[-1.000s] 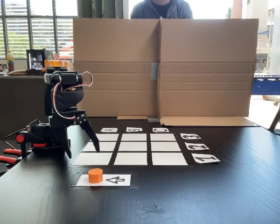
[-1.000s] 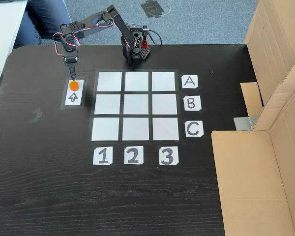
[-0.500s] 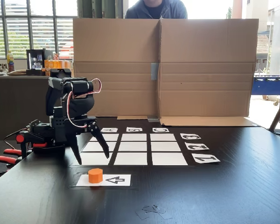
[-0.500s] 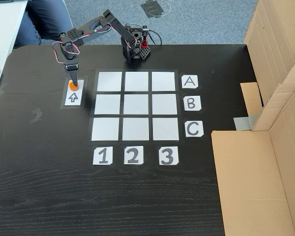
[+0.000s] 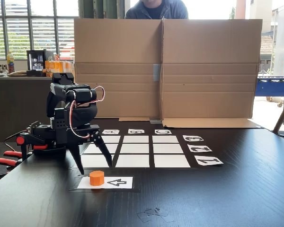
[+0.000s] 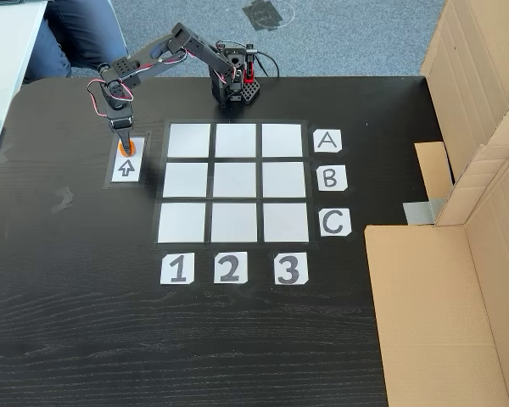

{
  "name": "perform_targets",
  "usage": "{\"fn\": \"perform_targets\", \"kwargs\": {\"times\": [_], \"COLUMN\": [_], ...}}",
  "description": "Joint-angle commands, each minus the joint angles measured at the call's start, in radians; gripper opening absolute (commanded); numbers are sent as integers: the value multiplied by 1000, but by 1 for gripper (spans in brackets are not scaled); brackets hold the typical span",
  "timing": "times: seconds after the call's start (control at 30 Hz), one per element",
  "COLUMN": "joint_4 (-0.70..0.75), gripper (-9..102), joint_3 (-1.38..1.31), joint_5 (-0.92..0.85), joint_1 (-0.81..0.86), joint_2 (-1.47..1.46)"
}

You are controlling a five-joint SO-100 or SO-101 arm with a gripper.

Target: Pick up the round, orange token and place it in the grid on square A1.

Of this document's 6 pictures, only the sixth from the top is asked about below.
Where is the round orange token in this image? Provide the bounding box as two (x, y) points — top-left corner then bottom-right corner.
(117, 137), (137, 158)

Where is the white grid with black tape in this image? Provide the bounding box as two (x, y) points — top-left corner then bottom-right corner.
(154, 120), (319, 246)

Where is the white arrow paper sheet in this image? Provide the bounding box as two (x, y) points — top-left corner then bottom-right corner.
(109, 135), (147, 184)

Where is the person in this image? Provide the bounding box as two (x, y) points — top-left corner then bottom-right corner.
(23, 0), (131, 84)

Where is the crumpled clear tape piece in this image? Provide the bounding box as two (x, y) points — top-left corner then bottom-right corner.
(50, 186), (76, 213)

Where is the white desk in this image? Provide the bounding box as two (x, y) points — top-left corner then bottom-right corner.
(0, 0), (48, 187)

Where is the black and red clamp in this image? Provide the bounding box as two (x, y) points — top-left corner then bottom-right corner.
(243, 43), (258, 85)

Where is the paper label number 1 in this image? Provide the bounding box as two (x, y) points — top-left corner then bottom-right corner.
(159, 253), (195, 285)

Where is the paper label number 2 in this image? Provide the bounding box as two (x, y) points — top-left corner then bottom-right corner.
(213, 250), (249, 284)

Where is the black floor tape patch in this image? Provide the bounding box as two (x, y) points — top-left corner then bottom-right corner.
(241, 0), (283, 31)

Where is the paper label letter A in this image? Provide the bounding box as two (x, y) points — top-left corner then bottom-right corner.
(313, 129), (344, 153)

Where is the paper label letter B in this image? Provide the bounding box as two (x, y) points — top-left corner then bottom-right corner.
(316, 164), (349, 192)

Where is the paper label number 3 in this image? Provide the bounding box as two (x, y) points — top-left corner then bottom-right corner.
(273, 252), (310, 286)

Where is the paper label letter C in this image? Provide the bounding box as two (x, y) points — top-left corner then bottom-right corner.
(319, 208), (352, 237)

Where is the red white wrist wire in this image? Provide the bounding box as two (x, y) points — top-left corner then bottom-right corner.
(87, 77), (135, 120)

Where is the red white arm wire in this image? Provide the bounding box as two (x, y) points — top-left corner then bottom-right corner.
(126, 45), (239, 84)

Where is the black power cable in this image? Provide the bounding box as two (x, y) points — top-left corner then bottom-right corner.
(254, 50), (281, 80)

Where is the grey duct tape strip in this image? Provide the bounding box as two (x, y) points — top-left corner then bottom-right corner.
(402, 197), (445, 226)

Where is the brown cardboard box wall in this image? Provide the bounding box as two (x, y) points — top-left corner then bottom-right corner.
(364, 143), (509, 407)
(414, 0), (509, 226)

